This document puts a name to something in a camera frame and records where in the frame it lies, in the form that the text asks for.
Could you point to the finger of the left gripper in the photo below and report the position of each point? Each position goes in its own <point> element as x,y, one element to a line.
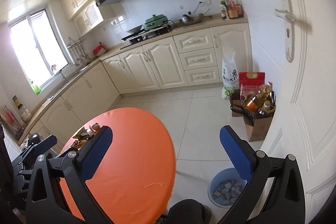
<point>43,143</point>

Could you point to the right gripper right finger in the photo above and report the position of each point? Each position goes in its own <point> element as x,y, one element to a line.
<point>285,202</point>

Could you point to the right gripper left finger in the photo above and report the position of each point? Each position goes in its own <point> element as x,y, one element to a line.
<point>46,202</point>

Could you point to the light green snack wrapper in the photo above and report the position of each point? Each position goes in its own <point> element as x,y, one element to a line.
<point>81,134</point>

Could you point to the blue trash bin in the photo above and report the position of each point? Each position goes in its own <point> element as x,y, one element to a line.
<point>225,188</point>

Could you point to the lower kitchen cabinets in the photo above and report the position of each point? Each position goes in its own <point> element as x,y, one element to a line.
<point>188,57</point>

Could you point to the jar on counter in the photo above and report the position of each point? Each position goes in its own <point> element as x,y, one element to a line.
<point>23,111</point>

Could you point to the brown crumpled paper ball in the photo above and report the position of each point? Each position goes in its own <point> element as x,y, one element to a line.
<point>95,127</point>

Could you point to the green dish soap bottle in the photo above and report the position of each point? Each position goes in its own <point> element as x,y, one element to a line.
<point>35,88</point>

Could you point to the round orange table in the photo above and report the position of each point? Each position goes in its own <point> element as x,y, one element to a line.
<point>135,179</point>

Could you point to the sink faucet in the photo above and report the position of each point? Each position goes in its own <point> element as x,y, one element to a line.
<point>59,72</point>

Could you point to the window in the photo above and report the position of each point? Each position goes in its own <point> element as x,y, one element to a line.
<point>37,48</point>

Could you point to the hanging utensil rack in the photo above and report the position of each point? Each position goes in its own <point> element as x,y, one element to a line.
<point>77,51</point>

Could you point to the cardboard box with bottles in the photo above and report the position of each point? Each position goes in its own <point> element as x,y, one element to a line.
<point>256,124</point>

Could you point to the yellow cooking oil bottle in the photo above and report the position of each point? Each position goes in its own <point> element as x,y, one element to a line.
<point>257,99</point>

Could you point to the black gas stove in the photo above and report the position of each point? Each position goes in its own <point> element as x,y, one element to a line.
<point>143,35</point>

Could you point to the white rice sack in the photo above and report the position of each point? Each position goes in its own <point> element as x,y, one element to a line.
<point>230,75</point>

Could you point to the green electric cooking pot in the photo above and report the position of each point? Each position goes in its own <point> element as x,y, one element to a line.
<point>155,21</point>

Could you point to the steel wok on counter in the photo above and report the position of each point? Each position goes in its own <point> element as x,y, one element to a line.
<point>190,19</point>

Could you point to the condiment bottles rack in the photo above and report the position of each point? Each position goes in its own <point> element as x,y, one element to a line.
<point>231,9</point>

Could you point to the silver door handle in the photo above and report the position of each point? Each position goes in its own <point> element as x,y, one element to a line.
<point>286,13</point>

